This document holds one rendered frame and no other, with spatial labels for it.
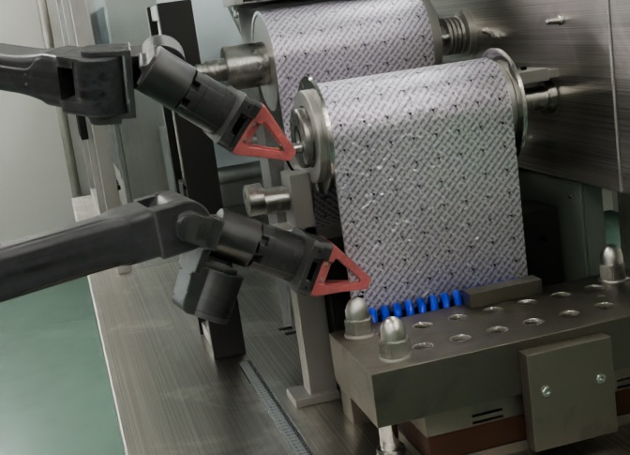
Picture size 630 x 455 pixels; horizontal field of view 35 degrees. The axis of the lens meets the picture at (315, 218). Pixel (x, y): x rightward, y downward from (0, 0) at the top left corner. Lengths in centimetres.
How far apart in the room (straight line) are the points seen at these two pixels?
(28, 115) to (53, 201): 57
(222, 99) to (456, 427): 45
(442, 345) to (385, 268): 17
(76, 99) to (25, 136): 555
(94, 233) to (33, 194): 568
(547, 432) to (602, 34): 46
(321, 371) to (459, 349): 29
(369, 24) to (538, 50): 25
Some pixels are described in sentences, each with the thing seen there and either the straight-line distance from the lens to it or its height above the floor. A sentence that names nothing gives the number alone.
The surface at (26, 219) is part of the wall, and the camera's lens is 680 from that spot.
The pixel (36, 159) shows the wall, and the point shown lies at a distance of 674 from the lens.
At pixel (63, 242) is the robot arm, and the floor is 120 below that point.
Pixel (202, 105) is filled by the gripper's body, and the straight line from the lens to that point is 117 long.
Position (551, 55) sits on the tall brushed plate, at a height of 130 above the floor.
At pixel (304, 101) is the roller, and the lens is 123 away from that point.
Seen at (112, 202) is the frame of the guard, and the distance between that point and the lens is 219.
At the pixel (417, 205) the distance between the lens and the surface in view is 124.
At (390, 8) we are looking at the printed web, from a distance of 149.
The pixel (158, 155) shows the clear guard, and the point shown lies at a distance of 220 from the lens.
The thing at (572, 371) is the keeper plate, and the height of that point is 99.
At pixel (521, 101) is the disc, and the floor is 126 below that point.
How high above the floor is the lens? 140
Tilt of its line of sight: 12 degrees down
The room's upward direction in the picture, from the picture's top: 8 degrees counter-clockwise
